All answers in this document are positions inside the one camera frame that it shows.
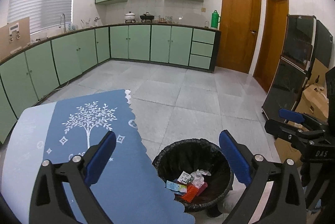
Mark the green white packet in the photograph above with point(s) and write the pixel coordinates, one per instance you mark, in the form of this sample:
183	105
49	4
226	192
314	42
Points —
184	177

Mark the brown cardboard carton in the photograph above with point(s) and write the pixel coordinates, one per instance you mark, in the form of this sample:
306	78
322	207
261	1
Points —
315	98

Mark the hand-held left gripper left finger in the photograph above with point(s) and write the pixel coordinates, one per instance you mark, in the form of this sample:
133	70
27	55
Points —
103	154

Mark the green thermos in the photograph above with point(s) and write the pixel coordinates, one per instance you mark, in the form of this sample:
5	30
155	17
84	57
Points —
215	20

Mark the brown wooden door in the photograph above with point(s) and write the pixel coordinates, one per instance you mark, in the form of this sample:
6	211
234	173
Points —
272	38
238	25

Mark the cluster of glass jars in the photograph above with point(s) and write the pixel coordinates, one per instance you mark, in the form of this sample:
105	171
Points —
167	19

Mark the black lined trash bin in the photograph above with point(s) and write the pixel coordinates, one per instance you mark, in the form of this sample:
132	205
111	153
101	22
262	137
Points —
183	158

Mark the curled orange foam net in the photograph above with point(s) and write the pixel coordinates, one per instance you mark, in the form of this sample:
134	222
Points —
189	194

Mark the blue tree print table mat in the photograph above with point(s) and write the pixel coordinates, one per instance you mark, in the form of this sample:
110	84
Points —
125	161

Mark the light blue packet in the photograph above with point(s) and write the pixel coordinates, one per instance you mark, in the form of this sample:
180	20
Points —
176	187

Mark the white pot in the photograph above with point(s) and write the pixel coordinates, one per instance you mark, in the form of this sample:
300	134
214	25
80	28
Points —
130	17

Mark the light blue tablecloth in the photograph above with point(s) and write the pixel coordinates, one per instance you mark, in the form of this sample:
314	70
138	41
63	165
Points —
23	150

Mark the metal faucet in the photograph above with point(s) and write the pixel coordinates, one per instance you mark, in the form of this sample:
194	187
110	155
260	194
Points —
63	22

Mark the green base cabinets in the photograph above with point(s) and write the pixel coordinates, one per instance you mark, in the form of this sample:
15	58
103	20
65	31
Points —
138	42

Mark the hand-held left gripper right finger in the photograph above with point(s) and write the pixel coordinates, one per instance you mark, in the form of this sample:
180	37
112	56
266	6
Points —
234	158

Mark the black glass cabinet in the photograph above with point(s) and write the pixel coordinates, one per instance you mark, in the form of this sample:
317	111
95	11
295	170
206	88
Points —
290	77

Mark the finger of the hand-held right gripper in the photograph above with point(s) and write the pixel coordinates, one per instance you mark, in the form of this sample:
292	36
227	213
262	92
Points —
281	130
290	114

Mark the flat cardboard box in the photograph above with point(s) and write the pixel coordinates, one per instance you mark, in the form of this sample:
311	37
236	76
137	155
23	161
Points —
23	35

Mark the black wok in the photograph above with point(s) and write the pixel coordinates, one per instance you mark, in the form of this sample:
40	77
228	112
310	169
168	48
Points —
146	17

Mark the white tissue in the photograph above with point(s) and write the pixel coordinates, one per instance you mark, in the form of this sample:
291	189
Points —
200	177

